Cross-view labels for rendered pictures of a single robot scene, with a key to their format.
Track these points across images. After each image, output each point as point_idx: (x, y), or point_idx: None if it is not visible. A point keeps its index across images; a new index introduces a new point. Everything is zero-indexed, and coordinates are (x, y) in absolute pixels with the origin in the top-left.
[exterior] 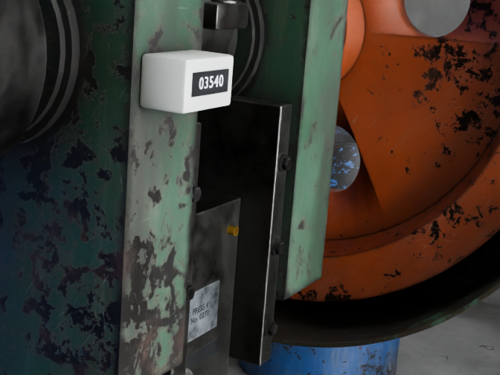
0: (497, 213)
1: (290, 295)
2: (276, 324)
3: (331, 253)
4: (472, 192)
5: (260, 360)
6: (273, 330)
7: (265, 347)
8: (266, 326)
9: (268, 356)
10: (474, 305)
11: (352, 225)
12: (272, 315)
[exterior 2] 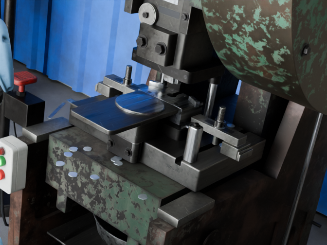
0: None
1: (194, 7)
2: (184, 15)
3: None
4: None
5: (179, 29)
6: (181, 16)
7: (183, 25)
8: (182, 13)
9: (185, 32)
10: (215, 51)
11: None
12: (189, 12)
